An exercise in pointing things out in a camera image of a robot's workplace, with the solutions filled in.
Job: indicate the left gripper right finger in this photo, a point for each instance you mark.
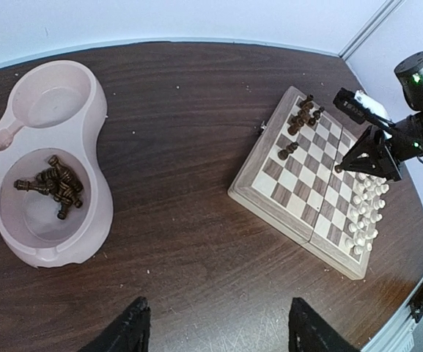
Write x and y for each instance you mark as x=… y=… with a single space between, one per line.
x=308 y=331

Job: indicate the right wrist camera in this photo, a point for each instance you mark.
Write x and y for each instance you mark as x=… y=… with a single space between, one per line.
x=361 y=108

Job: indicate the front aluminium rail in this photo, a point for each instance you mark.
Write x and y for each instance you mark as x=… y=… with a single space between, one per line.
x=397 y=333

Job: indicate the right aluminium frame post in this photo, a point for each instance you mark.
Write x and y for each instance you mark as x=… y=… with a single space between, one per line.
x=379 y=17

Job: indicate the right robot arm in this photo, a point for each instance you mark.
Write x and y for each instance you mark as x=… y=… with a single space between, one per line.
x=406 y=136

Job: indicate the pink double pet bowl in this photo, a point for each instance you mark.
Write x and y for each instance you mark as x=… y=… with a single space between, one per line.
x=56 y=207

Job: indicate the pile of dark chess pieces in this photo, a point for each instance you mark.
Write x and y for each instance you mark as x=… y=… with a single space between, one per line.
x=58 y=181

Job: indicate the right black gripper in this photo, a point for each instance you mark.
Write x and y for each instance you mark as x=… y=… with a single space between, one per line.
x=371 y=155

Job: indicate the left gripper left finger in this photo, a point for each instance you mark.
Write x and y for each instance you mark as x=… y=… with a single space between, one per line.
x=129 y=331

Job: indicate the dark chess piece tall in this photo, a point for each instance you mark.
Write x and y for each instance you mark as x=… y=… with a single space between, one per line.
x=296 y=124

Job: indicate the white chess pieces group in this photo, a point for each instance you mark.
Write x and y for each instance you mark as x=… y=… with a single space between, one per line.
x=363 y=211

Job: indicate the wooden chess board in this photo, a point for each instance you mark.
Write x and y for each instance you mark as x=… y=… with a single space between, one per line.
x=302 y=197

